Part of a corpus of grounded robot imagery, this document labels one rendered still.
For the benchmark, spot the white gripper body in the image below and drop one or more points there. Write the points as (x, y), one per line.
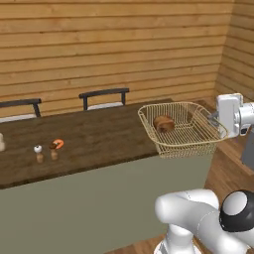
(228, 114)

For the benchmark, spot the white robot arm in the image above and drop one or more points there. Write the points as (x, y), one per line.
(198, 215)

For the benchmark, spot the brown bread loaf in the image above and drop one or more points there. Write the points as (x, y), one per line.
(163, 123)

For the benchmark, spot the black chair with pale seat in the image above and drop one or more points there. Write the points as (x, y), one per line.
(23, 103)
(102, 93)

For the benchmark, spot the orange curved shrimp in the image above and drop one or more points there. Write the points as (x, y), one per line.
(60, 142)

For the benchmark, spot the brown-topped wooden pepper shaker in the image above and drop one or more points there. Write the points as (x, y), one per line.
(54, 153)

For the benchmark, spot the white-topped wooden salt shaker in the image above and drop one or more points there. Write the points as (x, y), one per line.
(38, 149)

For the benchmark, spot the pale beige jar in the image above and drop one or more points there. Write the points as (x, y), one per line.
(1, 144)

